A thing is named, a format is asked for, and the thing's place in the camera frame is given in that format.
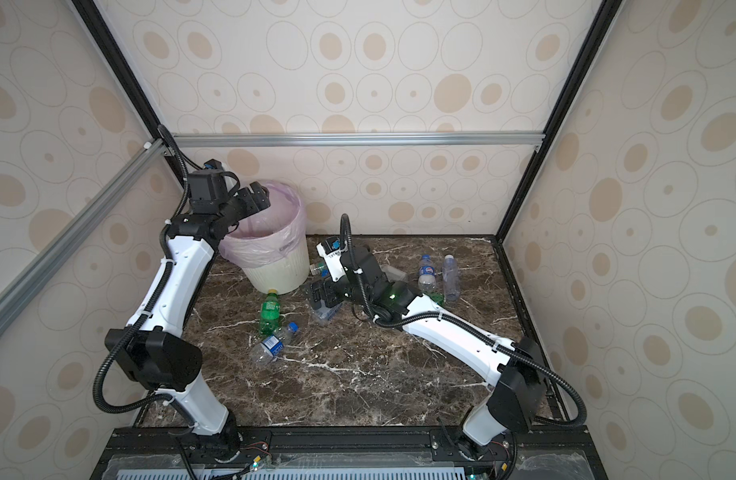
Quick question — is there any clear bottle green band cap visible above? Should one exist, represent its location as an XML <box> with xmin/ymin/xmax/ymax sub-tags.
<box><xmin>310</xmin><ymin>261</ymin><xmax>328</xmax><ymax>276</ymax></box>

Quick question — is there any pink bin liner bag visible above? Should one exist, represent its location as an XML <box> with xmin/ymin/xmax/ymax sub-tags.
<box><xmin>218</xmin><ymin>180</ymin><xmax>306</xmax><ymax>268</ymax></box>

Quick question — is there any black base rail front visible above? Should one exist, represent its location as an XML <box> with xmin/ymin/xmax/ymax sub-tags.
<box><xmin>91</xmin><ymin>426</ymin><xmax>607</xmax><ymax>479</ymax></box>

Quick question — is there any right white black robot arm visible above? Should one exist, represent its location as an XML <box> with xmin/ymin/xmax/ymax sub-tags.
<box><xmin>312</xmin><ymin>237</ymin><xmax>551</xmax><ymax>449</ymax></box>

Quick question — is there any aluminium rail left wall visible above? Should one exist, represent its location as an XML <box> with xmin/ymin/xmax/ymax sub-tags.
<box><xmin>0</xmin><ymin>139</ymin><xmax>165</xmax><ymax>338</ymax></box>

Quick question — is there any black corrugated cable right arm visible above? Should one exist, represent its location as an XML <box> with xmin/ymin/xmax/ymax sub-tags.
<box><xmin>339</xmin><ymin>213</ymin><xmax>588</xmax><ymax>428</ymax></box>

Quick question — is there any small Pepsi water bottle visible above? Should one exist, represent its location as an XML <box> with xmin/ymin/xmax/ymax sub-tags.
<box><xmin>417</xmin><ymin>254</ymin><xmax>437</xmax><ymax>295</ymax></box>

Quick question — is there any small blue label bottle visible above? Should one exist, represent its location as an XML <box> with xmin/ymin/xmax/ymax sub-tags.
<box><xmin>250</xmin><ymin>322</ymin><xmax>299</xmax><ymax>366</ymax></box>

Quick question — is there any black frame post right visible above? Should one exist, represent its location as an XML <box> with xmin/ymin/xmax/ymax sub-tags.
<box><xmin>495</xmin><ymin>0</ymin><xmax>623</xmax><ymax>245</ymax></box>

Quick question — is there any soda water bottle blue cap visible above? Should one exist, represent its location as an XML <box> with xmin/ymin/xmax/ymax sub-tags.
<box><xmin>312</xmin><ymin>304</ymin><xmax>342</xmax><ymax>325</ymax></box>

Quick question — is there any green bottle yellow cap right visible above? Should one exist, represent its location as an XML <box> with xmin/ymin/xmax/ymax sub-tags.
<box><xmin>428</xmin><ymin>292</ymin><xmax>445</xmax><ymax>306</ymax></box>

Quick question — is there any black frame post left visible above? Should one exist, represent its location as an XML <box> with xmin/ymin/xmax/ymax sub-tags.
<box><xmin>70</xmin><ymin>0</ymin><xmax>192</xmax><ymax>187</ymax></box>

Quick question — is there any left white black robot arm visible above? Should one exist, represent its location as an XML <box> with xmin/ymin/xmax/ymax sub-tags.
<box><xmin>93</xmin><ymin>160</ymin><xmax>270</xmax><ymax>437</ymax></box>

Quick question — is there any clear bottle pale label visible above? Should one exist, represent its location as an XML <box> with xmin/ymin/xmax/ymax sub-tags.
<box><xmin>442</xmin><ymin>255</ymin><xmax>461</xmax><ymax>304</ymax></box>

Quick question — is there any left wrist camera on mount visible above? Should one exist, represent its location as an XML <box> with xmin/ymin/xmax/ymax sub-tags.
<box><xmin>203</xmin><ymin>159</ymin><xmax>224</xmax><ymax>171</ymax></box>

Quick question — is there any black frame post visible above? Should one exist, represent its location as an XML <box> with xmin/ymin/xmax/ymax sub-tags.
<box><xmin>495</xmin><ymin>0</ymin><xmax>623</xmax><ymax>245</ymax></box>
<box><xmin>70</xmin><ymin>0</ymin><xmax>192</xmax><ymax>187</ymax></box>

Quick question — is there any horizontal aluminium rail back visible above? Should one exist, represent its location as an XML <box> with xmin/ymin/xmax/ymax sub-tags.
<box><xmin>174</xmin><ymin>131</ymin><xmax>545</xmax><ymax>148</ymax></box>

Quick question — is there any flat clear bottle white cap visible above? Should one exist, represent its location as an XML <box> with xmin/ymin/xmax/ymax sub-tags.
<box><xmin>381</xmin><ymin>265</ymin><xmax>408</xmax><ymax>282</ymax></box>

